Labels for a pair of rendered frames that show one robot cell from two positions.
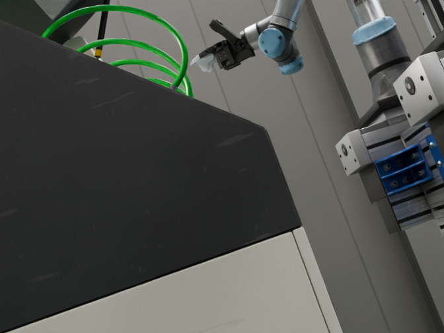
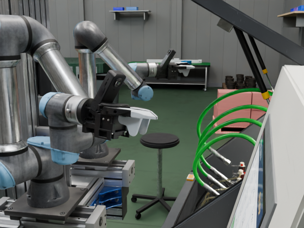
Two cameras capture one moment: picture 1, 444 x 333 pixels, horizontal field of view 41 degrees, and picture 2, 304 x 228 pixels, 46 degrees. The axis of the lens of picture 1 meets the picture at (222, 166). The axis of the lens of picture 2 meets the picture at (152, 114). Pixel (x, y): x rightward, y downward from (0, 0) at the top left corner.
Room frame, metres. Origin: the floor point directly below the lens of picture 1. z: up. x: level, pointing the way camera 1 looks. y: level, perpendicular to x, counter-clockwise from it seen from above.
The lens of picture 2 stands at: (2.58, 0.18, 1.63)
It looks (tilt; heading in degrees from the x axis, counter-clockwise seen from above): 13 degrees down; 196
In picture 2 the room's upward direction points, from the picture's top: straight up
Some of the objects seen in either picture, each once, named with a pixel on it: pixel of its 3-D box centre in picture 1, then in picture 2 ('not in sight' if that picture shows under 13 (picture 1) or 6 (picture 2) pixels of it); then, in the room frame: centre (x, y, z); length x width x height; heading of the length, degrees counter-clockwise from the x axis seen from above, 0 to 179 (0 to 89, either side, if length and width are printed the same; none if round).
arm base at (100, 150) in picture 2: not in sight; (93, 144); (1.04, -0.56, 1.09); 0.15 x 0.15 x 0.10
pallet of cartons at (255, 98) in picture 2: not in sight; (247, 109); (-3.57, 0.16, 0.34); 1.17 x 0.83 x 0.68; 94
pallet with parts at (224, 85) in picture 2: not in sight; (239, 83); (-7.48, -0.10, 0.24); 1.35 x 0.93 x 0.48; 5
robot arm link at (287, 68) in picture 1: (285, 53); (68, 141); (1.73, -0.30, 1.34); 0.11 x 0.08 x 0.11; 160
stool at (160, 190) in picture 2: not in sight; (159, 172); (-0.43, -0.59, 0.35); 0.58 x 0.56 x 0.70; 97
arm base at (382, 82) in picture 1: (396, 83); (47, 185); (1.53, -0.51, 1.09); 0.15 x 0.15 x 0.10
